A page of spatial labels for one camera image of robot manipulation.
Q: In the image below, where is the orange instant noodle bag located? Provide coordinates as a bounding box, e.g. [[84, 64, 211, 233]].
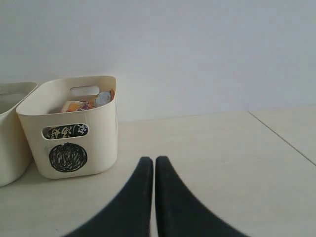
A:
[[60, 89, 115, 113]]

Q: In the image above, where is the cream bin circle mark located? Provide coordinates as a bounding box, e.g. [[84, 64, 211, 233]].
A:
[[16, 76, 118, 179]]

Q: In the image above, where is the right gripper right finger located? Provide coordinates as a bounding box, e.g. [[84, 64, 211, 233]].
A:
[[155, 156, 246, 237]]

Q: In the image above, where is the cream bin square mark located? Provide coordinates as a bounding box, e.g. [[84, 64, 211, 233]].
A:
[[0, 82, 38, 187]]

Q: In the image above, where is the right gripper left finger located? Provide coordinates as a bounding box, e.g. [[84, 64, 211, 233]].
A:
[[66, 157, 153, 237]]

